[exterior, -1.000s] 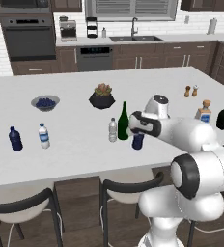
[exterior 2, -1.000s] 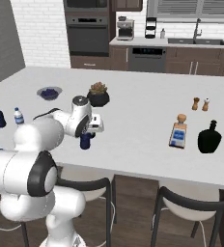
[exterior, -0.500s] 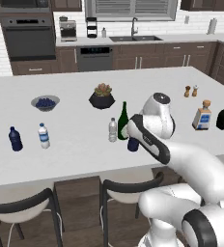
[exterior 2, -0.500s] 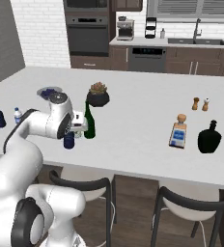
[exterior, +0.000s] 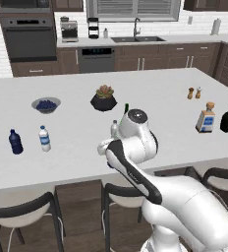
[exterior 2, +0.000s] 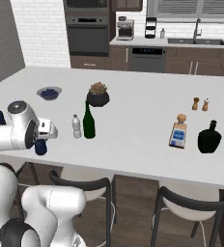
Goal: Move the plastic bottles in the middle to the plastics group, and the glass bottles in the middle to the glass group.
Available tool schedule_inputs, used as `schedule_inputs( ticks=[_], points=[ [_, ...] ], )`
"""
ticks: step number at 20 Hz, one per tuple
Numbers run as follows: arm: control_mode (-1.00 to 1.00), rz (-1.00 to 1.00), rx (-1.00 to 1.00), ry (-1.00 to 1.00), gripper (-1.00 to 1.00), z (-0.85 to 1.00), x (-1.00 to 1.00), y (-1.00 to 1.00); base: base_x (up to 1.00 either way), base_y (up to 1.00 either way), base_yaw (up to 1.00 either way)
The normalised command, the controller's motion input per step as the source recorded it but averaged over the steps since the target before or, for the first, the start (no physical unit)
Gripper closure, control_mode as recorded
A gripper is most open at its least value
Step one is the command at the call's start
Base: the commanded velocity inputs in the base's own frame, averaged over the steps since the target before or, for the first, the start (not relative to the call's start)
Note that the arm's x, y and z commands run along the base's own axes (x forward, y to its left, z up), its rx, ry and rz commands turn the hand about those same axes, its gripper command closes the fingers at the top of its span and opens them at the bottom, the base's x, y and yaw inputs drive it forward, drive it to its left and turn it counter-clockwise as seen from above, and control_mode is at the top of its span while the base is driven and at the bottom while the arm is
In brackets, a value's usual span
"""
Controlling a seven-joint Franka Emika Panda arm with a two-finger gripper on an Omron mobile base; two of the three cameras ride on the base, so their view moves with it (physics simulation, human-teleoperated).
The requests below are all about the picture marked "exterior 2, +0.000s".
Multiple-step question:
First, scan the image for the black tiered stand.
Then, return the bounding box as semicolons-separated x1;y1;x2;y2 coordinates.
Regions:
144;15;158;40

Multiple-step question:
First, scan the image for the brown pepper shaker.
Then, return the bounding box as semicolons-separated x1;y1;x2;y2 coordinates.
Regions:
191;96;201;111

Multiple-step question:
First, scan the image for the black round glass bottle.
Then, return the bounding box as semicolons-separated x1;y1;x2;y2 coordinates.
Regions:
197;119;223;154

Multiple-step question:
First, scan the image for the clear plastic water bottle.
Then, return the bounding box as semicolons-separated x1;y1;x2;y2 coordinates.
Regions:
71;114;83;140

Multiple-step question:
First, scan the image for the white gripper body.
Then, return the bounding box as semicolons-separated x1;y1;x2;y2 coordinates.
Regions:
36;123;59;142

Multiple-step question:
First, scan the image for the grey bowl of blueberries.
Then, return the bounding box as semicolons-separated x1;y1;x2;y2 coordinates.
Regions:
36;85;64;102

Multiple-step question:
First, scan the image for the brown narrow lower cupboard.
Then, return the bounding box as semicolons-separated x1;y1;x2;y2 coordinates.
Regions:
109;44;130;71

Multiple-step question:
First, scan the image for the grey kitchen sink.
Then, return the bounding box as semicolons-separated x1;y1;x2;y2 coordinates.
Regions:
166;37;224;46

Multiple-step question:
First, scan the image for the brown white-topped salt shaker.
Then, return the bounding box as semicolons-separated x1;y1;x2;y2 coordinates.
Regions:
201;97;211;113

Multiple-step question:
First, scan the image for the dark grey dishwasher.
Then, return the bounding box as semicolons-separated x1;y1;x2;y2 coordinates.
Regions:
127;45;167;73

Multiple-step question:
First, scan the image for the square corked glass bottle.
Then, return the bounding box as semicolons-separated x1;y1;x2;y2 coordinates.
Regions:
168;113;188;150

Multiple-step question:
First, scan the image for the silver coffee machine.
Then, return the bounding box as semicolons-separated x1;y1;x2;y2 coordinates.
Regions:
116;15;135;41

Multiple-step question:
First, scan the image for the green glass bottle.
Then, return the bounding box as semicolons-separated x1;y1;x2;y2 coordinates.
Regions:
82;99;97;140

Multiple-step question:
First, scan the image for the brown wall cupboard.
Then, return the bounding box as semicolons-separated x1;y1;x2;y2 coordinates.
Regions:
111;0;144;14

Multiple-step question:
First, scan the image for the silver sink tap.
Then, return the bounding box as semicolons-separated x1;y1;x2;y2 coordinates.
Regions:
192;17;204;44

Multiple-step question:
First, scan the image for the white chair with black frame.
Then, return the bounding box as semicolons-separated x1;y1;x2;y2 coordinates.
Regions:
48;166;119;247
150;183;224;247

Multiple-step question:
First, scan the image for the brown lower cupboard run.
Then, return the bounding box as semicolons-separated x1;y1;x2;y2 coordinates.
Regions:
164;47;224;78

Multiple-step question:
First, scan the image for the succulent plant in black pot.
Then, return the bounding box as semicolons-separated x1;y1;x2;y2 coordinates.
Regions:
86;81;111;108

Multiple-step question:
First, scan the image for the dark grey wall oven stack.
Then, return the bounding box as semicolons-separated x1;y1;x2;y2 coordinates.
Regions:
62;0;117;69

